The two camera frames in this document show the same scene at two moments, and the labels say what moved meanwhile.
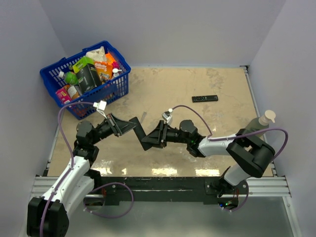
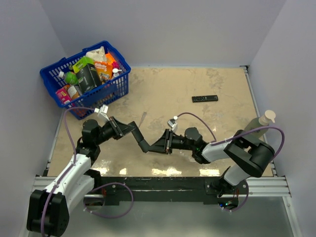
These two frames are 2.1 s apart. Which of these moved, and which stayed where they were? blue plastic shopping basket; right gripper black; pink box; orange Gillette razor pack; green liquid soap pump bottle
Moved: right gripper black
Stayed: green liquid soap pump bottle; pink box; blue plastic shopping basket; orange Gillette razor pack
